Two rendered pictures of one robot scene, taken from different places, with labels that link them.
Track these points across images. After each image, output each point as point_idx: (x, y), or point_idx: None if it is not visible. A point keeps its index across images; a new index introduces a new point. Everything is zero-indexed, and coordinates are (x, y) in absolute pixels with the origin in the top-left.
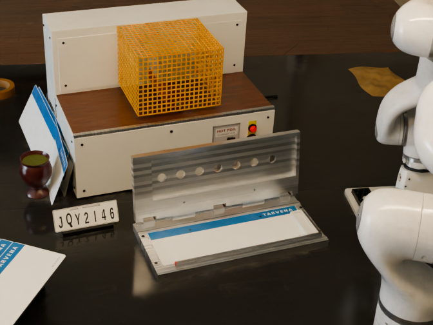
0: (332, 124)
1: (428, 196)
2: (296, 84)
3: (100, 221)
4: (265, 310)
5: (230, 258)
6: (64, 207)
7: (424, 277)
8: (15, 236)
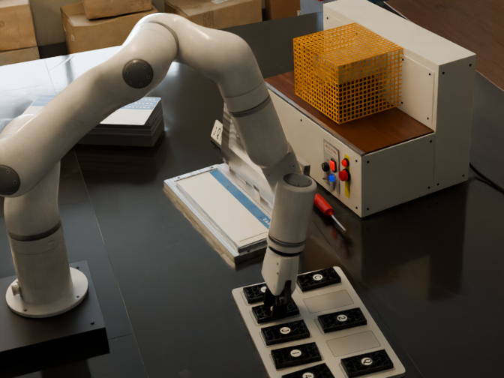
0: (487, 254)
1: (19, 128)
2: None
3: None
4: (138, 238)
5: (192, 208)
6: None
7: (19, 197)
8: (207, 125)
